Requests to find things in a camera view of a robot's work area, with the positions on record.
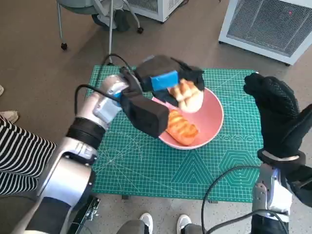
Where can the white mesh-door cabinet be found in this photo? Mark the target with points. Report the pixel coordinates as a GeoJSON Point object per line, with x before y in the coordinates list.
{"type": "Point", "coordinates": [162, 9]}

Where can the small black table clip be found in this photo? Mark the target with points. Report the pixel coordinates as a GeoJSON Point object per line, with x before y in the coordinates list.
{"type": "Point", "coordinates": [125, 197]}

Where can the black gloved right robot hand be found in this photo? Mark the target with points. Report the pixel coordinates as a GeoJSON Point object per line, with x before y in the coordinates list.
{"type": "Point", "coordinates": [278, 129]}

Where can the white metal pole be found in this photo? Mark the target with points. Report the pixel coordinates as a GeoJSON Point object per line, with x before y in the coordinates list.
{"type": "Point", "coordinates": [111, 36]}

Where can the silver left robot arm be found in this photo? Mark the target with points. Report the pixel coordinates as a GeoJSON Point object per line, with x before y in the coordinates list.
{"type": "Point", "coordinates": [80, 114]}

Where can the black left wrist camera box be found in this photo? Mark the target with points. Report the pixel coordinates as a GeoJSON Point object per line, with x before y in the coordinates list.
{"type": "Point", "coordinates": [146, 114]}

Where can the person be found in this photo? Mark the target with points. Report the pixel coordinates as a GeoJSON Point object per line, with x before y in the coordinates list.
{"type": "Point", "coordinates": [146, 219]}
{"type": "Point", "coordinates": [19, 151]}

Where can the grey office chair with casters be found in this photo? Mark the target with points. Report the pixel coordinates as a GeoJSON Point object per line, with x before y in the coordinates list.
{"type": "Point", "coordinates": [81, 7]}

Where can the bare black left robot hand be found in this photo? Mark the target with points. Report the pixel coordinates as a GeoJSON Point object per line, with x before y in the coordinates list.
{"type": "Point", "coordinates": [161, 64]}

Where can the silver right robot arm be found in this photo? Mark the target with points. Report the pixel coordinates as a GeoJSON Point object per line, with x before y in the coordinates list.
{"type": "Point", "coordinates": [265, 192]}

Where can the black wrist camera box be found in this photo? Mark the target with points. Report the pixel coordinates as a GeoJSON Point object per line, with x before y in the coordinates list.
{"type": "Point", "coordinates": [302, 185]}
{"type": "Point", "coordinates": [146, 114]}

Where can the person's white shoe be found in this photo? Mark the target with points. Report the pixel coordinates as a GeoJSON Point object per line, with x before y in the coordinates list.
{"type": "Point", "coordinates": [9, 116]}
{"type": "Point", "coordinates": [1, 90]}

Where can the round toy bread bun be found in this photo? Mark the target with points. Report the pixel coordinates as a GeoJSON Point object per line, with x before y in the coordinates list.
{"type": "Point", "coordinates": [192, 102]}

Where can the pink bowl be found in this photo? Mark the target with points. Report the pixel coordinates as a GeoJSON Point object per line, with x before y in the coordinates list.
{"type": "Point", "coordinates": [209, 117]}

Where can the green cutting mat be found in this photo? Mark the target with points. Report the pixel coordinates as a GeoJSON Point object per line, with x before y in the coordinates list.
{"type": "Point", "coordinates": [146, 165]}

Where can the black metal bracket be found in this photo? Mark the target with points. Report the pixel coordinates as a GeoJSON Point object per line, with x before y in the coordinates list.
{"type": "Point", "coordinates": [90, 214]}

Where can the white appliance with mesh grille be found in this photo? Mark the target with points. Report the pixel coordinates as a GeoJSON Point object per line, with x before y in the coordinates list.
{"type": "Point", "coordinates": [264, 24]}

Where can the long orange toy bread loaf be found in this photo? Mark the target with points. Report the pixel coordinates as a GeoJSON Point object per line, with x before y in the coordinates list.
{"type": "Point", "coordinates": [182, 129]}

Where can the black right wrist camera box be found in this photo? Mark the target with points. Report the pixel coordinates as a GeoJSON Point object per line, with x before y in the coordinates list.
{"type": "Point", "coordinates": [302, 185]}

